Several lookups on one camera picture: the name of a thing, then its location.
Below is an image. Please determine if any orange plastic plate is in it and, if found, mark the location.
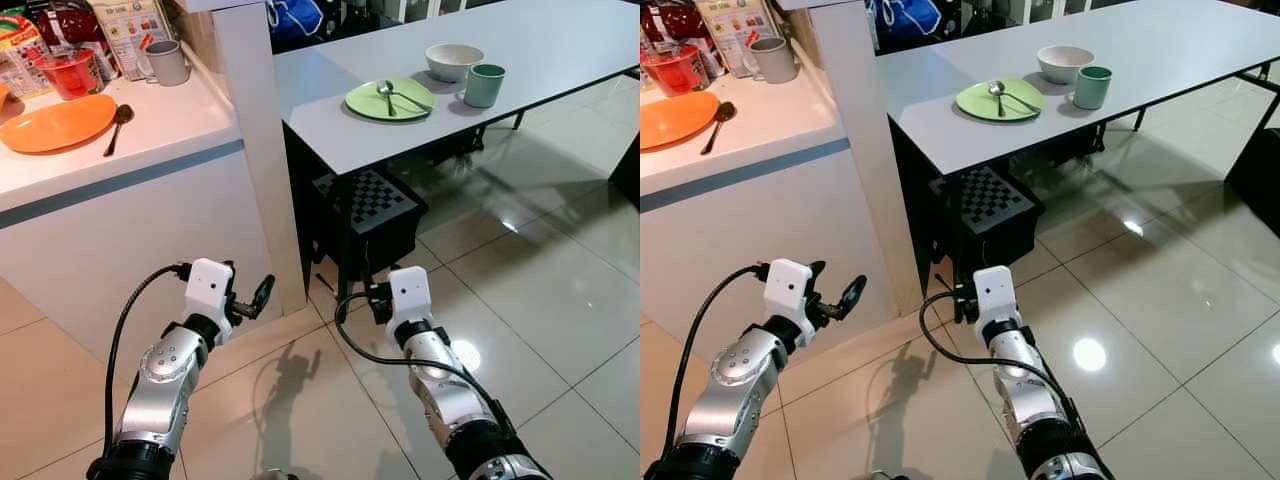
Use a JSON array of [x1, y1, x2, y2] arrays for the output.
[[640, 90, 721, 153], [0, 93, 119, 155]]

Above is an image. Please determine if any white kitchen counter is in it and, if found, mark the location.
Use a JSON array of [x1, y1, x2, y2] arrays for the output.
[[640, 0, 923, 366], [0, 0, 311, 363]]

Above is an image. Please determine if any checkerboard sheet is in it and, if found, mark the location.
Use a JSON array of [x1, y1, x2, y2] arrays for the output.
[[932, 166, 1033, 223], [318, 168, 419, 226]]

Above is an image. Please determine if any green plate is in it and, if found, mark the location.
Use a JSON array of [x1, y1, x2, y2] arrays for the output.
[[344, 76, 438, 124], [955, 77, 1047, 123]]

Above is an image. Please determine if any grey mug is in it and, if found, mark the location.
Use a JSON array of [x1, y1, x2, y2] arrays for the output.
[[742, 37, 799, 85], [138, 40, 192, 88]]

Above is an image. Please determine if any black storage bin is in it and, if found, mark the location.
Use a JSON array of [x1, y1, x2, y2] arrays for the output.
[[1225, 125, 1280, 239], [608, 128, 641, 209]]

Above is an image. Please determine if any green mug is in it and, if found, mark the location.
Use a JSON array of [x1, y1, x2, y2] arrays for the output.
[[1073, 66, 1114, 111], [462, 63, 508, 110]]

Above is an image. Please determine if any red transparent plastic cup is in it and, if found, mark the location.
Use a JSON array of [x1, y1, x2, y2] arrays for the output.
[[37, 47, 107, 101], [642, 45, 713, 98]]

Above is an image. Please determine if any white bowl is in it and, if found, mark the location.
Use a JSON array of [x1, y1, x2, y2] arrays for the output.
[[1036, 45, 1096, 85], [424, 42, 487, 84]]

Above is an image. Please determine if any blue bag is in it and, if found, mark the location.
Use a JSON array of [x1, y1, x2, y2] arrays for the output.
[[267, 0, 327, 46], [875, 0, 946, 43]]

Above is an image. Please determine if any white printed food bag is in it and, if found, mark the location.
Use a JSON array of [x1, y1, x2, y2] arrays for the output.
[[88, 0, 177, 81], [695, 0, 776, 76]]

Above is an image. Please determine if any dark red food package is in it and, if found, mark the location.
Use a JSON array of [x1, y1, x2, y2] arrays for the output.
[[640, 0, 706, 46], [25, 0, 101, 56]]

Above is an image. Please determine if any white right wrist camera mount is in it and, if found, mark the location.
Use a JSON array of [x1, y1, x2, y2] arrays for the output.
[[972, 265, 1019, 336], [387, 265, 434, 338]]

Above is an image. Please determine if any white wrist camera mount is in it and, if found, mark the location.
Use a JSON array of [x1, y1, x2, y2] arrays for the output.
[[184, 258, 237, 321], [972, 265, 1019, 336], [387, 265, 434, 338], [762, 258, 817, 323]]

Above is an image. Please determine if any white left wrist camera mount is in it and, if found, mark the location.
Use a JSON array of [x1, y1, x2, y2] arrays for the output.
[[184, 258, 237, 321], [762, 258, 817, 323]]

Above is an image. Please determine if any black table frame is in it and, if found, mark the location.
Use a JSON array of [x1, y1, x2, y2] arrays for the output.
[[888, 60, 1280, 296], [283, 70, 641, 301]]

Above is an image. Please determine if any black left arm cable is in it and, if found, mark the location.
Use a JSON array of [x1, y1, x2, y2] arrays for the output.
[[103, 262, 193, 456], [662, 262, 771, 456]]

